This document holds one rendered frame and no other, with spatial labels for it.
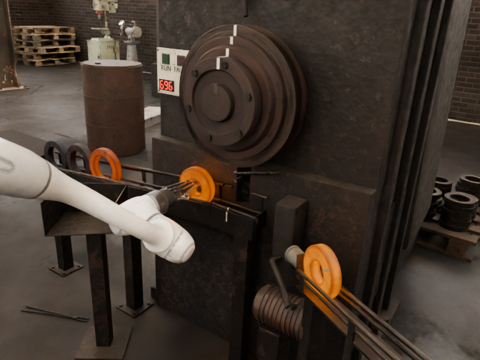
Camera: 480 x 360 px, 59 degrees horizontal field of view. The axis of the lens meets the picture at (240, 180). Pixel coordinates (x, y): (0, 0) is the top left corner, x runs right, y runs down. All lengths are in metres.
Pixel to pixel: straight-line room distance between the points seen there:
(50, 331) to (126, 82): 2.62
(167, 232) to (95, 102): 3.11
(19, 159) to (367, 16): 1.01
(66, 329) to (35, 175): 1.30
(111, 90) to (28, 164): 3.27
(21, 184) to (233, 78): 0.68
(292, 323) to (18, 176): 0.90
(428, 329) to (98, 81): 3.34
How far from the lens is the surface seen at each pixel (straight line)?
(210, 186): 1.60
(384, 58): 1.37
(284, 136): 1.35
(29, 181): 0.99
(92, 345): 2.08
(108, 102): 4.24
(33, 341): 2.19
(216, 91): 1.35
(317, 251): 1.23
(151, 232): 1.24
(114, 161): 1.97
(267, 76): 1.32
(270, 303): 1.43
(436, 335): 2.35
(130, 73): 4.24
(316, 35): 1.44
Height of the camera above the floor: 1.38
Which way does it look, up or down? 21 degrees down
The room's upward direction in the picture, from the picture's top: 3 degrees clockwise
